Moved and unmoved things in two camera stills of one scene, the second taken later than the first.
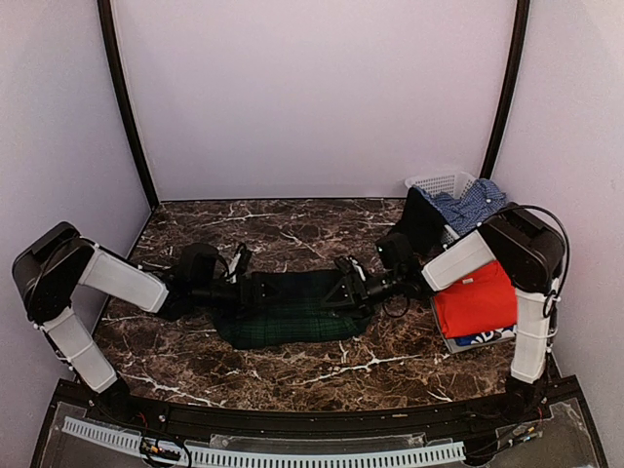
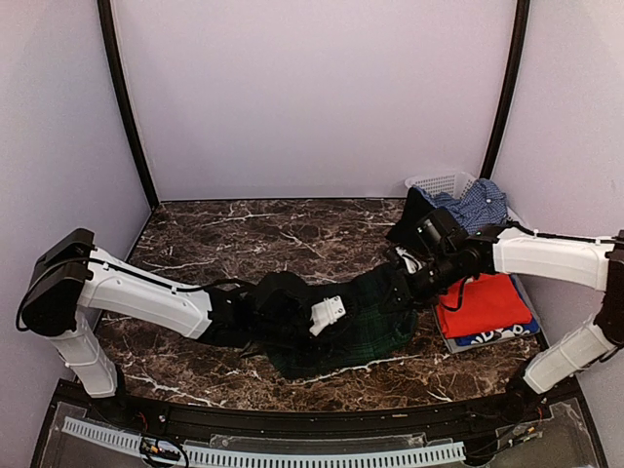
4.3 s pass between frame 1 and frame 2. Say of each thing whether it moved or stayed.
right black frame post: stayed
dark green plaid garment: moved
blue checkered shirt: stayed
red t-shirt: stayed
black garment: stayed
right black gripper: moved
